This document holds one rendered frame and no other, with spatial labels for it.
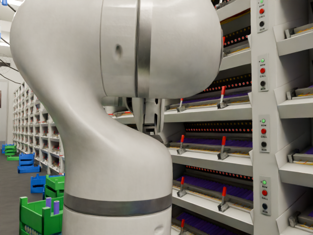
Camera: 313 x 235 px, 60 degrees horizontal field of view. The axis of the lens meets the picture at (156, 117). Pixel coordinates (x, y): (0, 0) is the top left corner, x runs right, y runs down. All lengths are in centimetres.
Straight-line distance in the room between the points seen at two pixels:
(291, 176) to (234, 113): 29
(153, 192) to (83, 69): 14
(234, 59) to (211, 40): 79
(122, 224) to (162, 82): 14
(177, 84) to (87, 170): 12
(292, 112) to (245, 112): 17
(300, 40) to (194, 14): 67
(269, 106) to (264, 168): 20
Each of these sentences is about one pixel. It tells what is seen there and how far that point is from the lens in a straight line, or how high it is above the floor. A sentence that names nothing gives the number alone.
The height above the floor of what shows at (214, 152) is 54.
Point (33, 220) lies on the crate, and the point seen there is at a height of 35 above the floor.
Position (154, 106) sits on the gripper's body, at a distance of 53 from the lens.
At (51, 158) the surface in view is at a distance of 412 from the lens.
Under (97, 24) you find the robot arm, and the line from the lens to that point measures 28.
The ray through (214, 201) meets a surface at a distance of 122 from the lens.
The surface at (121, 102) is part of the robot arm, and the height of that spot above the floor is 70.
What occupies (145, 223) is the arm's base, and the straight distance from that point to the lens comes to 28.
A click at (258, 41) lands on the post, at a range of 102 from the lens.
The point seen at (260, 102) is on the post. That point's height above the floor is 73.
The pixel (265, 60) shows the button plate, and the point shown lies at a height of 86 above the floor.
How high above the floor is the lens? 64
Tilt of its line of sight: 2 degrees up
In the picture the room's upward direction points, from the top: straight up
